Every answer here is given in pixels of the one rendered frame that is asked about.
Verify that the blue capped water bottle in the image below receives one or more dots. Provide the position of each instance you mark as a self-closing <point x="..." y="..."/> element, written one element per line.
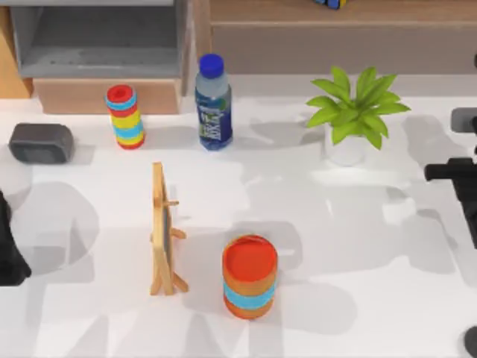
<point x="213" y="112"/>

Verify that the wooden framed blackboard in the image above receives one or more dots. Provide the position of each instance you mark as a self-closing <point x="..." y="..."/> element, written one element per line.
<point x="161" y="231"/>

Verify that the large stack of coloured rings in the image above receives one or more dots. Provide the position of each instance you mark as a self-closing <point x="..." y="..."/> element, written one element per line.
<point x="249" y="276"/>

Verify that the small stack of coloured rings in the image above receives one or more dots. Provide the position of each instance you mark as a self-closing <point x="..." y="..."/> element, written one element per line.
<point x="126" y="119"/>

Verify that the green plant in white pot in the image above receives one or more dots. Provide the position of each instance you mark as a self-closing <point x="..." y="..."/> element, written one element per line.
<point x="356" y="106"/>

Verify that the pale wooden drawer front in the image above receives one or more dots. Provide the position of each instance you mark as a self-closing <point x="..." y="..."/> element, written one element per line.
<point x="108" y="96"/>

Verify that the wooden open shelf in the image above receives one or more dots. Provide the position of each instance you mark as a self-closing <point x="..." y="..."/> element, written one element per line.
<point x="335" y="41"/>

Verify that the grey pierced drawer inside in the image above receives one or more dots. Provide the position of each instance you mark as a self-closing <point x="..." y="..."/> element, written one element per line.
<point x="100" y="41"/>

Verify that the coloured puzzle cube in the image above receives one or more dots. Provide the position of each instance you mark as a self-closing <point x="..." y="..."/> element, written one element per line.
<point x="331" y="3"/>

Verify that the dark grey rounded box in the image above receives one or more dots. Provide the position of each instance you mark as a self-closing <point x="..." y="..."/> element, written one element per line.
<point x="39" y="143"/>

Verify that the black right gripper tip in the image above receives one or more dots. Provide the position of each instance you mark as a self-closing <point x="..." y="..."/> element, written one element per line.
<point x="466" y="194"/>

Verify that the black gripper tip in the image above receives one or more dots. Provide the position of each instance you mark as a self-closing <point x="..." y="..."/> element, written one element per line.
<point x="10" y="246"/>
<point x="466" y="194"/>

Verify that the wooden cupboard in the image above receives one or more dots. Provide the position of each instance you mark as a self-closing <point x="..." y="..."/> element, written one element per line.
<point x="11" y="71"/>

